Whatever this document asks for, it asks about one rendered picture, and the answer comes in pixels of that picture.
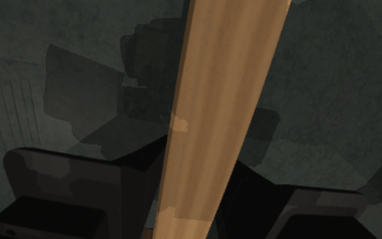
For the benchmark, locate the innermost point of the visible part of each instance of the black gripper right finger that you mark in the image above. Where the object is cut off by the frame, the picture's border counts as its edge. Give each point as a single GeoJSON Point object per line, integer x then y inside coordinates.
{"type": "Point", "coordinates": [254, 208]}

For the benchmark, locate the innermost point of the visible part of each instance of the wooden side rail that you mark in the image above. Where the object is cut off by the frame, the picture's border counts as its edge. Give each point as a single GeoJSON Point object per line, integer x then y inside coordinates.
{"type": "Point", "coordinates": [226, 54]}

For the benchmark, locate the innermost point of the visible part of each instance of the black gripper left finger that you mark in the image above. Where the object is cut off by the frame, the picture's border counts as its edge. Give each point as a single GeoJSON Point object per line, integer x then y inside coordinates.
{"type": "Point", "coordinates": [124, 188]}

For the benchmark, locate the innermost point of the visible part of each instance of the brown wooden post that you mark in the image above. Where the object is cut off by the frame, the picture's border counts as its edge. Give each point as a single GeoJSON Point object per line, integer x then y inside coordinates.
{"type": "Point", "coordinates": [147, 234]}

